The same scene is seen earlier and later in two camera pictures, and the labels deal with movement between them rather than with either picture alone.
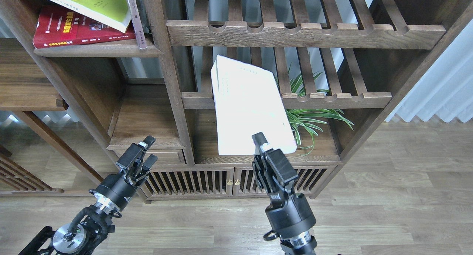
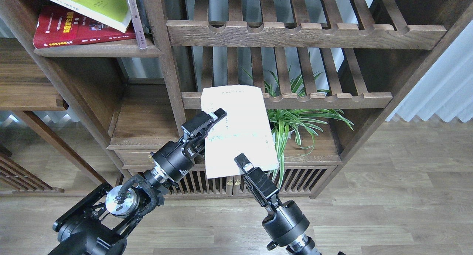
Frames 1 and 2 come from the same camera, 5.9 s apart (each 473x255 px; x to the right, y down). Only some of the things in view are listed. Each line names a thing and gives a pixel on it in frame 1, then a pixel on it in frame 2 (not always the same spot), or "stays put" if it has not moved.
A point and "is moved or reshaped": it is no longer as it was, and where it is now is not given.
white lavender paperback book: (249, 109) is moved or reshaped
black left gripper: (118, 189) -> (176, 159)
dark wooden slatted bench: (18, 179) stays put
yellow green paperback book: (108, 7) stays put
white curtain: (445, 88) stays put
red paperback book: (57, 26) stays put
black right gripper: (290, 215) -> (287, 222)
